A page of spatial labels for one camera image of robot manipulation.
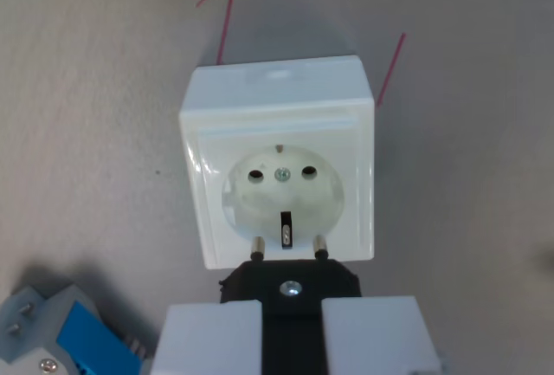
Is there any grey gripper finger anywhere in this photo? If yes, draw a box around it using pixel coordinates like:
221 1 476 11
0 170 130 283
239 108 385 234
150 299 264 375
320 295 450 375

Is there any black two-pin plug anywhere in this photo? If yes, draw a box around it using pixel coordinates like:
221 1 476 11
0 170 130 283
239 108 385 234
218 236 362 375

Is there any blue ribbed finger grey mount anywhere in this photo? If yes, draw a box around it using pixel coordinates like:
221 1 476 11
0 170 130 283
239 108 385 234
0 286 158 375

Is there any white wall socket box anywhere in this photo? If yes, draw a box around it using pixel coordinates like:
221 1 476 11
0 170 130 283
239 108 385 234
177 55 376 271

